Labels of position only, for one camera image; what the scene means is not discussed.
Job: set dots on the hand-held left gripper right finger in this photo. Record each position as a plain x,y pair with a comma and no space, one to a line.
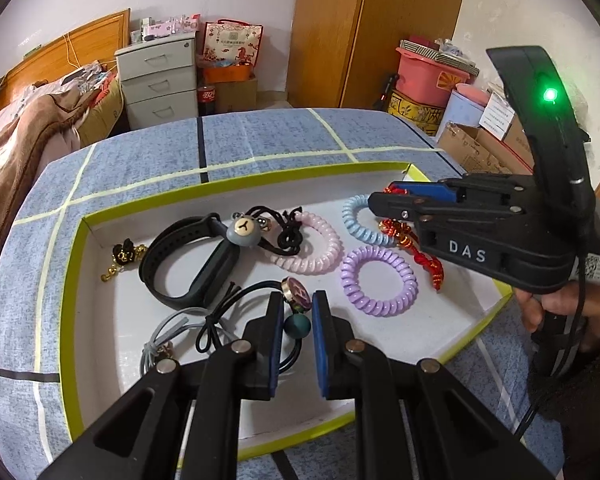
321,340

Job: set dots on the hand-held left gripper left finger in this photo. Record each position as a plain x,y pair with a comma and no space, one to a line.
275,340

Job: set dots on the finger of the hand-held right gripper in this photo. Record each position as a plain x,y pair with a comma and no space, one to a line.
430,190
395,204

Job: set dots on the green-edged white cardboard box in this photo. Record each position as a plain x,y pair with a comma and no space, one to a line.
130,340

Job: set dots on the gold black charm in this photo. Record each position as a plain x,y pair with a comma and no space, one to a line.
122,255

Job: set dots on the person's right forearm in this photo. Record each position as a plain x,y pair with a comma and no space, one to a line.
580,410

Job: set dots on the large cardboard box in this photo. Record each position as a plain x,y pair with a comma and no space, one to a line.
480,155

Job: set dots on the yellow tin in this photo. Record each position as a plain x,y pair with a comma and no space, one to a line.
412,112

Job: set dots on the pale blue pink-lidded bucket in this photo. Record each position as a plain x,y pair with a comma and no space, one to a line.
465,110

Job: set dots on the black fitness band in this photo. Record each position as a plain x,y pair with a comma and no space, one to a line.
220,270

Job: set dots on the white paper sheet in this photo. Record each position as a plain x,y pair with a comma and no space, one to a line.
497,115

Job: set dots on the red black tool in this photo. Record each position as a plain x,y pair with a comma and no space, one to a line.
389,91

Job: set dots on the pink plastic bin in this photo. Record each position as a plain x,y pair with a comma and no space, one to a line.
430,82

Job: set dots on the blue plaid tablecloth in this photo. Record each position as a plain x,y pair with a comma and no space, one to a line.
280,135

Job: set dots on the large wooden wardrobe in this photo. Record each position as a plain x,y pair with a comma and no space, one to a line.
380,20

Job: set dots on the small cardboard box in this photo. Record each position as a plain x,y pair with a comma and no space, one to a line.
237,95

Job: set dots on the orange box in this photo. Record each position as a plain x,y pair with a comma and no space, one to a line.
227,75

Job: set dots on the cola bottle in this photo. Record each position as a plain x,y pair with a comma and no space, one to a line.
208,100

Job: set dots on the red gift bag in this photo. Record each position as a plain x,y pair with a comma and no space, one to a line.
232,42

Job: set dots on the grey drawer cabinet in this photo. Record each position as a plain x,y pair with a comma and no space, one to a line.
155,85

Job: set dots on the pink packet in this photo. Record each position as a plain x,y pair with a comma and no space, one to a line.
172,27

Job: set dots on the brown blanket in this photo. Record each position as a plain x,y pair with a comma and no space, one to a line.
20,150

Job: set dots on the wooden bed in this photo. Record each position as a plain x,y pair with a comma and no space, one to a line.
80,45

